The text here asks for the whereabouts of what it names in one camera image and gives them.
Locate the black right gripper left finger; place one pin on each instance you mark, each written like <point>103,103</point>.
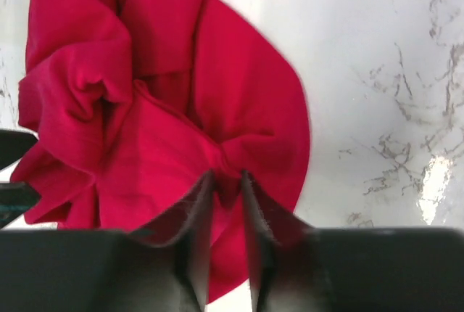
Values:
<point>162,266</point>

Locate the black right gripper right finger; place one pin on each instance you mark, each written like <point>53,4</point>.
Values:
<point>294,266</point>

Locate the red t shirt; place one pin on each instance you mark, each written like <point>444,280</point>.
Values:
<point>133,100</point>

